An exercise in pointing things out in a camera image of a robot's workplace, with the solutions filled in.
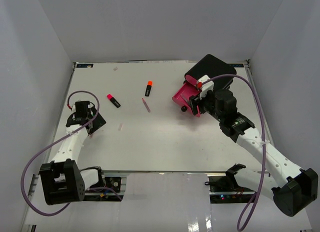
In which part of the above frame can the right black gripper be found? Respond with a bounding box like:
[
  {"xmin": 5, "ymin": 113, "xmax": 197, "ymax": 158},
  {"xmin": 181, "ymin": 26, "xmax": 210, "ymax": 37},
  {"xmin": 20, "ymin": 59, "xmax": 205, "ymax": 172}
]
[{"xmin": 187, "ymin": 89, "xmax": 224, "ymax": 123}]

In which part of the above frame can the black pink drawer organizer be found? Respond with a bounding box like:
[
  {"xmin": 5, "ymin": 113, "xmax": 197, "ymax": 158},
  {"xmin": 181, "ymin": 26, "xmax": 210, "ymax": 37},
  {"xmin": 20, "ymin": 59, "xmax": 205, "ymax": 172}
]
[{"xmin": 172, "ymin": 54, "xmax": 237, "ymax": 117}]

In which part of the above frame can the purple red-tip pen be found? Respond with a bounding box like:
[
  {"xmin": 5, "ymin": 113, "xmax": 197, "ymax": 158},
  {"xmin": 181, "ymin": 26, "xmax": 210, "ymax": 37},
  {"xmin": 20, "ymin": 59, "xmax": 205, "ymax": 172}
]
[{"xmin": 141, "ymin": 98, "xmax": 151, "ymax": 113}]

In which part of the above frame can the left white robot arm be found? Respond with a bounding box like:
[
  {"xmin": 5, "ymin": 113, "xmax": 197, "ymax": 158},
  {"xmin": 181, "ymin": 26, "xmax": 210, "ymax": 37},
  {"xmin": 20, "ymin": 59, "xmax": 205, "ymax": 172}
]
[{"xmin": 39, "ymin": 101, "xmax": 106, "ymax": 206}]

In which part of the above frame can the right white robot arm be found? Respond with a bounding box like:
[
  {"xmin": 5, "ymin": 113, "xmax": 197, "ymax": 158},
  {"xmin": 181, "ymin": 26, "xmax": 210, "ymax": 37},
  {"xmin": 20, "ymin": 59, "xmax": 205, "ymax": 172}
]
[{"xmin": 189, "ymin": 89, "xmax": 319, "ymax": 217}]

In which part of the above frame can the pink cap black highlighter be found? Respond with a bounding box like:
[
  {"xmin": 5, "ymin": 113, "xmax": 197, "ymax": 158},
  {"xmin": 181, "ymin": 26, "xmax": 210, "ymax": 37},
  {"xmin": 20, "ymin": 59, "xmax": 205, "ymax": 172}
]
[{"xmin": 106, "ymin": 94, "xmax": 121, "ymax": 108}]

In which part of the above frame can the orange cap black highlighter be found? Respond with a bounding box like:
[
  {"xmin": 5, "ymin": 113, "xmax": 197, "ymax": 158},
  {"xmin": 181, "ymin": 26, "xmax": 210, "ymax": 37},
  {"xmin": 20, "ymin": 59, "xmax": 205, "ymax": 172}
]
[{"xmin": 144, "ymin": 80, "xmax": 153, "ymax": 97}]

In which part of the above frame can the right dark table label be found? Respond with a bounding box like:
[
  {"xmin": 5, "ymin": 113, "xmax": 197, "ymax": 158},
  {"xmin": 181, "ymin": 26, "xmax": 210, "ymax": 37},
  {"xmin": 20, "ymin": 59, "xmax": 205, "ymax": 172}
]
[{"xmin": 229, "ymin": 63, "xmax": 244, "ymax": 68}]

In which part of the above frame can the dark blue table label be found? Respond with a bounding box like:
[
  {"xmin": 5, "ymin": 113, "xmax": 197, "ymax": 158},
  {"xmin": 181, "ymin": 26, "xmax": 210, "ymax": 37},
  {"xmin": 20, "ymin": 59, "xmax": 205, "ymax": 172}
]
[{"xmin": 76, "ymin": 63, "xmax": 94, "ymax": 68}]

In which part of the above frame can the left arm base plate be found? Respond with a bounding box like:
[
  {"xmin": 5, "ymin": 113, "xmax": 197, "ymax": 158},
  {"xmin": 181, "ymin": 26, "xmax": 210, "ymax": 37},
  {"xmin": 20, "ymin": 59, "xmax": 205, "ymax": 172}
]
[{"xmin": 87, "ymin": 176, "xmax": 122, "ymax": 193}]

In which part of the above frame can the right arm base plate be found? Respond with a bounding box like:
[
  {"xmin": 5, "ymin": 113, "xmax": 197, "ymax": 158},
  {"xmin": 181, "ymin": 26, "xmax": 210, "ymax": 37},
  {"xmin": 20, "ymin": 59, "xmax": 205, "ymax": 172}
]
[{"xmin": 204, "ymin": 175, "xmax": 253, "ymax": 193}]

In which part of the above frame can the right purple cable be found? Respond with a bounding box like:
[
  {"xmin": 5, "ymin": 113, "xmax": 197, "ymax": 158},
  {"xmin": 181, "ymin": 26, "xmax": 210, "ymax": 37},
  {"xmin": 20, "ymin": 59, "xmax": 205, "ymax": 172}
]
[{"xmin": 202, "ymin": 74, "xmax": 267, "ymax": 232}]

